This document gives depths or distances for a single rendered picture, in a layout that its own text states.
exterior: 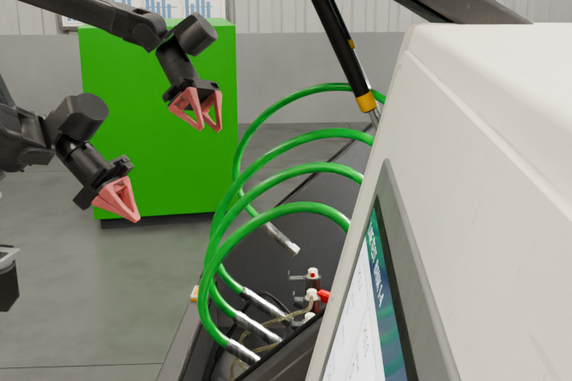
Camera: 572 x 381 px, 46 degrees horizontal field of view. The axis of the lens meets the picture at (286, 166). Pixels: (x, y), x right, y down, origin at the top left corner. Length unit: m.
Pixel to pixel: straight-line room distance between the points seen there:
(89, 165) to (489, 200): 0.93
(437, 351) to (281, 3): 7.26
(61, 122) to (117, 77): 3.20
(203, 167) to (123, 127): 0.56
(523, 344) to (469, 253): 0.08
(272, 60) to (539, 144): 7.28
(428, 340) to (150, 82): 4.06
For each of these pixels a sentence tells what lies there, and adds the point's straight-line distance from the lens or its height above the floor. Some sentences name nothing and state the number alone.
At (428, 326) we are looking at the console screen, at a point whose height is 1.44.
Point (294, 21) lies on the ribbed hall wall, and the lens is 7.53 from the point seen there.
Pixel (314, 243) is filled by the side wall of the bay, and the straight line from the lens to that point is 1.48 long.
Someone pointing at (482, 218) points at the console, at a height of 1.50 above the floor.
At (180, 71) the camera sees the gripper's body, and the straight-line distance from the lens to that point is 1.34.
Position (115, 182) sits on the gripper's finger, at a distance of 1.17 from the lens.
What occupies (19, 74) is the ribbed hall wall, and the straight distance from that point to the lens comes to 7.96.
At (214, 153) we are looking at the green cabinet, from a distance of 4.44.
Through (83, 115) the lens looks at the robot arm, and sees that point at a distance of 1.12.
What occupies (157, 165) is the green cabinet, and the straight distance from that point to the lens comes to 4.44.
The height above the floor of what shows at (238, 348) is 1.11.
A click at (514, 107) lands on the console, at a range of 0.32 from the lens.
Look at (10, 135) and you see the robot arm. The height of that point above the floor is 1.36.
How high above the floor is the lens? 1.59
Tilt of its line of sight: 16 degrees down
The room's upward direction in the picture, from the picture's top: straight up
